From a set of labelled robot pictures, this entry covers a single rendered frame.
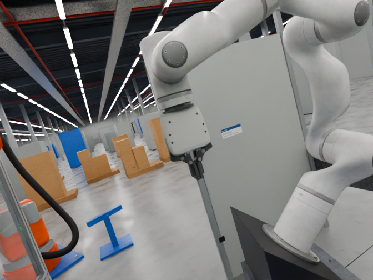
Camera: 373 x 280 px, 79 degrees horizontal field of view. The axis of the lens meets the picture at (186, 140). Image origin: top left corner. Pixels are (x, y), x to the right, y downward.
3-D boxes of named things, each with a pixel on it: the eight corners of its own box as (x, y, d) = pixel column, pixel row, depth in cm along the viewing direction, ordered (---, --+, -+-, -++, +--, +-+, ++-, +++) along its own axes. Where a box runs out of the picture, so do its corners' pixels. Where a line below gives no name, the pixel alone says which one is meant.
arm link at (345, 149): (310, 193, 84) (341, 135, 83) (363, 219, 67) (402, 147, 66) (289, 182, 79) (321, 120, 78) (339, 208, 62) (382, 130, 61)
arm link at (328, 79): (343, 176, 71) (302, 161, 86) (371, 158, 74) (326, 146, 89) (314, 7, 55) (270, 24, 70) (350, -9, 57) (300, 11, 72)
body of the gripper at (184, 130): (191, 100, 57) (203, 142, 59) (153, 111, 55) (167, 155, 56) (202, 95, 50) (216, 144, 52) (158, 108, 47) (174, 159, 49)
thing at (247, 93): (228, 281, 204) (154, 34, 176) (226, 278, 208) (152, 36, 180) (329, 226, 236) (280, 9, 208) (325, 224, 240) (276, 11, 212)
